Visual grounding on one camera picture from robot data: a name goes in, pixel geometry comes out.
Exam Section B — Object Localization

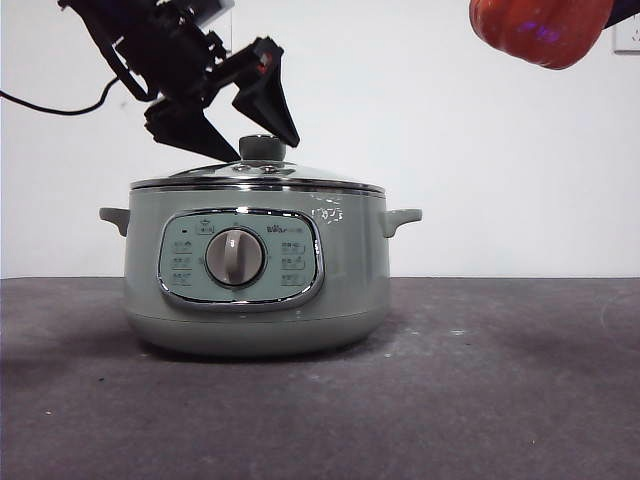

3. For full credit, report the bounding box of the glass pot lid with knob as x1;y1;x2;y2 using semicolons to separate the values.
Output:
130;134;387;194

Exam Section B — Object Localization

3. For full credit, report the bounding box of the black cable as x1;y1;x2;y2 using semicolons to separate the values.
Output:
0;74;126;118

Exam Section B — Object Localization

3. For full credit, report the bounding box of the white wall socket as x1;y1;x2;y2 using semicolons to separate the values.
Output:
613;22;640;55

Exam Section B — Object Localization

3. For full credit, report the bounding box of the orange pumpkin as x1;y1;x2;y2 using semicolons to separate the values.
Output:
468;0;614;72

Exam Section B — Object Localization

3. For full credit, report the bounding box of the pale green electric pot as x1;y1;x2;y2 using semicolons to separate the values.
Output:
98;187;424;358

